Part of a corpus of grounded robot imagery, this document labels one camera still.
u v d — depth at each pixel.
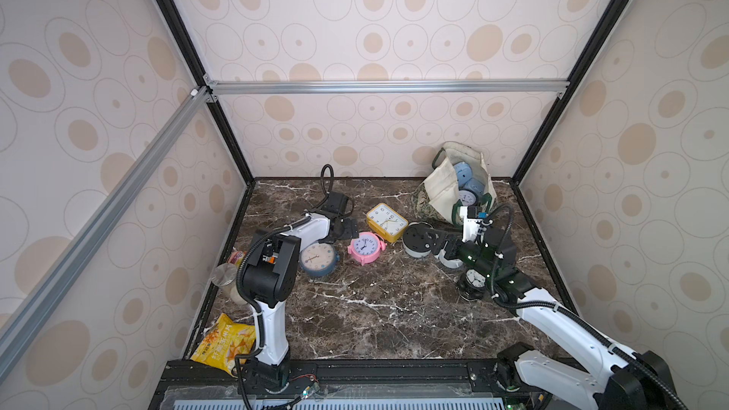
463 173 1.09
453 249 0.68
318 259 0.94
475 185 1.09
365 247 0.97
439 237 0.68
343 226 0.90
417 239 0.99
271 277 0.52
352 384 0.73
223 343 0.78
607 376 0.41
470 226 0.69
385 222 1.03
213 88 0.90
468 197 1.03
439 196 0.99
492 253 0.58
